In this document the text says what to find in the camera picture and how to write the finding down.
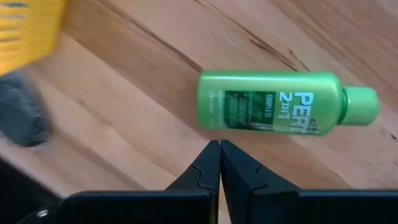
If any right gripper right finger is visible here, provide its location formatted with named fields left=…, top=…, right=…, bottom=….
left=221, top=139, right=398, bottom=224

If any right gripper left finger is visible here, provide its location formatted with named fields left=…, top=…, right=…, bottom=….
left=57, top=139, right=221, bottom=224

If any yellow plastic basket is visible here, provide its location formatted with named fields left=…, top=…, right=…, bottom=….
left=0, top=0, right=68, bottom=78

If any black coil in clear bag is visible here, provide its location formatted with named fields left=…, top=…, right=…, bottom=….
left=0, top=70, right=52, bottom=148

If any green shampoo bottle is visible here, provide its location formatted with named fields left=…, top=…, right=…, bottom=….
left=197, top=70, right=381, bottom=137

